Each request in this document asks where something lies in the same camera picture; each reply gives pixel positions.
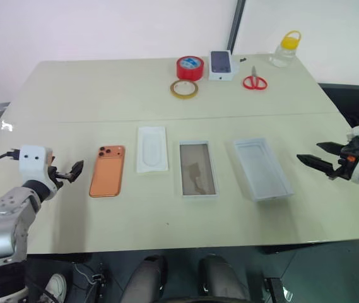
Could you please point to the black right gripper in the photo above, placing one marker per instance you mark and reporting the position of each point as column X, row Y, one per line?
column 344, row 167

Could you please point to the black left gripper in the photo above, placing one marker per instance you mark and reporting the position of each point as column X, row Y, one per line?
column 56, row 177

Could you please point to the orange smartphone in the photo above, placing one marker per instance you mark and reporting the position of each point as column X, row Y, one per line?
column 107, row 176

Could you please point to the white phone box lid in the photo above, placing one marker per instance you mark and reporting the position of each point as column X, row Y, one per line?
column 262, row 170

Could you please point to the white phone insert tray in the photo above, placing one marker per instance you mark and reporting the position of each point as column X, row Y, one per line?
column 152, row 150

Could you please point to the white phone box base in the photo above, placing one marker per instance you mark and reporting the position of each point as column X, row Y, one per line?
column 198, row 170

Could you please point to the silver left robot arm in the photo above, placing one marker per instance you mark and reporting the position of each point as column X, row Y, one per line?
column 7, row 217

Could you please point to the white box with purple phone print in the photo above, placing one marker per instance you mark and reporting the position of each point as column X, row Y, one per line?
column 221, row 64

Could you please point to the clear jar with yellow lid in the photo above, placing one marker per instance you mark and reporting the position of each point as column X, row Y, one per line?
column 284, row 50

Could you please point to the white shoe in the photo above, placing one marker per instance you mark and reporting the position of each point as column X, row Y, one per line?
column 57, row 285

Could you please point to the dark grey rounded shape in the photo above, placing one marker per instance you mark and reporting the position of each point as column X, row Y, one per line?
column 146, row 277
column 220, row 277

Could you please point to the yellowish clear tape roll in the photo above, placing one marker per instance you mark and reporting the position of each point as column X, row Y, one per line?
column 174, row 90

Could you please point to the red tape roll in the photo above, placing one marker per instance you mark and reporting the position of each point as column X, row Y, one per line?
column 190, row 71

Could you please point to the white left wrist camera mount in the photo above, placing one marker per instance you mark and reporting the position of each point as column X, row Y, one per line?
column 34, row 161

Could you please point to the black floor frame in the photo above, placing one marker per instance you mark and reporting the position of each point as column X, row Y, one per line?
column 277, row 288

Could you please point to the dark vertical wall post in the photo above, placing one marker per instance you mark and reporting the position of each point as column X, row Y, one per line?
column 235, row 25

